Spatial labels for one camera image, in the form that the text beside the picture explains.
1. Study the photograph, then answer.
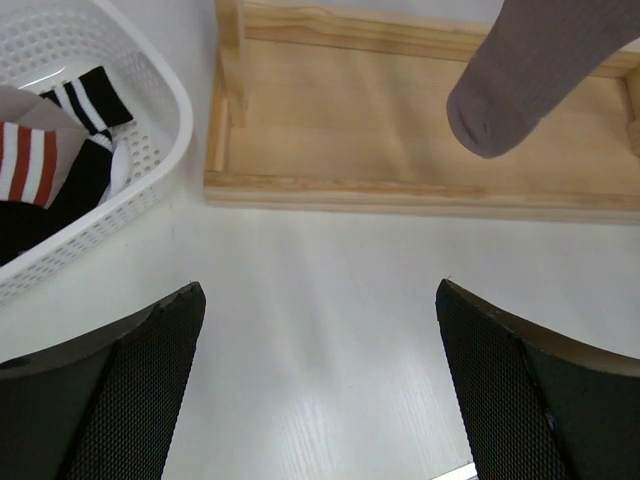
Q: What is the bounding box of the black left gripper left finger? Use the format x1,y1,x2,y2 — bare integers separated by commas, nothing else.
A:
1,282,206,479

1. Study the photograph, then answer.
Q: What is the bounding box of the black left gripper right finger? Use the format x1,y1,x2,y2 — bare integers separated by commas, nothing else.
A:
436,280,639,479

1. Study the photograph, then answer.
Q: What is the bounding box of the taupe sock with orange stripes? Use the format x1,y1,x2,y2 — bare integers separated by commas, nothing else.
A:
446,1,639,158

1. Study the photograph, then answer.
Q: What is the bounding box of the wooden hanger stand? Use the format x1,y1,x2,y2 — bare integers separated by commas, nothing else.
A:
204,1,639,224

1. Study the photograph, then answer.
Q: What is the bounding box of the white perforated plastic basket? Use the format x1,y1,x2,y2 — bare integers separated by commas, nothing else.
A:
1,1,193,304

